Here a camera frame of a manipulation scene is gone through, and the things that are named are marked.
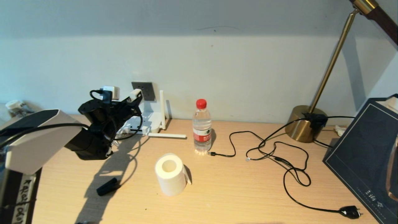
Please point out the water bottle red cap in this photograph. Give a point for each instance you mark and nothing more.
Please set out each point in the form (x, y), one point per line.
(202, 137)

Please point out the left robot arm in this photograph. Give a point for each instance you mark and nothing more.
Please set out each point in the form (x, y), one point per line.
(37, 146)

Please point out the black adapter on lamp base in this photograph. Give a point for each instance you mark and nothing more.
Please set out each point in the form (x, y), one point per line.
(315, 119)

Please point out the white toilet paper roll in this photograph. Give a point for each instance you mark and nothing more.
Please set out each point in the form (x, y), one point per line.
(171, 183)

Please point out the small white connector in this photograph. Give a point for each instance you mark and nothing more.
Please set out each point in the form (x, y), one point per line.
(339, 130)

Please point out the dark blue gift bag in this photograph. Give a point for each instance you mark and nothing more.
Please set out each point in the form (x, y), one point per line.
(357, 155)

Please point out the black plastic clip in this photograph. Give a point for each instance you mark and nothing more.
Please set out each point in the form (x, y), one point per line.
(107, 187)

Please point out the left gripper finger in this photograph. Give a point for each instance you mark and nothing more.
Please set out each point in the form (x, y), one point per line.
(136, 107)
(127, 102)

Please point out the brass desk lamp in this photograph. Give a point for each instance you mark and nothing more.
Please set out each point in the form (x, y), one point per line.
(300, 127)

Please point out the grey wall socket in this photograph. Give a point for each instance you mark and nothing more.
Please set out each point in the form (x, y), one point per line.
(148, 91)

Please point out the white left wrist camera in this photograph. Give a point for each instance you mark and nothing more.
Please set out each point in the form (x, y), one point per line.
(113, 91)

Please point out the white power adapter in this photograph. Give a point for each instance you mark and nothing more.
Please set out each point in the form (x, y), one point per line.
(135, 94)

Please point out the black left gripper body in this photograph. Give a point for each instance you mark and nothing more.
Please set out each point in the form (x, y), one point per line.
(102, 113)

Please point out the white router with antennas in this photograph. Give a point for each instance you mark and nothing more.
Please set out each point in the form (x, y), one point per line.
(154, 119)

